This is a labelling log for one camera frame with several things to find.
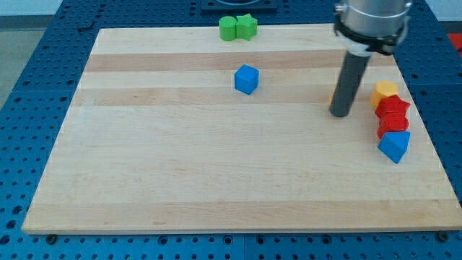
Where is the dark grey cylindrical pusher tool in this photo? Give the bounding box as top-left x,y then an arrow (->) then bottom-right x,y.
329,52 -> 370,117

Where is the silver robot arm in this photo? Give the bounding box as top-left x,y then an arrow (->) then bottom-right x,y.
329,0 -> 413,117

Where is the blue cube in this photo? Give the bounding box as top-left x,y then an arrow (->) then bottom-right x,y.
234,64 -> 259,95

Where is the yellow hexagon block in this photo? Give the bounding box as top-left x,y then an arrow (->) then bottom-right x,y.
370,80 -> 398,108

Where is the red star block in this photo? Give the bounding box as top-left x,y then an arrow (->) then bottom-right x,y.
375,95 -> 411,118

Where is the red cylinder block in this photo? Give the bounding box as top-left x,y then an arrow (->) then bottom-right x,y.
377,113 -> 409,139

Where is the blue triangle block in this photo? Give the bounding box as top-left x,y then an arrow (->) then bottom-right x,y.
378,131 -> 411,164

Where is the green star block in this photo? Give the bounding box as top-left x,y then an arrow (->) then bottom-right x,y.
235,14 -> 258,41

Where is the green cylinder block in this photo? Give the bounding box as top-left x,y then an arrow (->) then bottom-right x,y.
219,16 -> 237,41

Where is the wooden board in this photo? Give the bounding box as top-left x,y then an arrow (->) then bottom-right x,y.
22,24 -> 461,235

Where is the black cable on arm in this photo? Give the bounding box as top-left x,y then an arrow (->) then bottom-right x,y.
333,3 -> 411,56

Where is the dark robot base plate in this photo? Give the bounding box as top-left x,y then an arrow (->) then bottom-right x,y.
199,0 -> 279,12

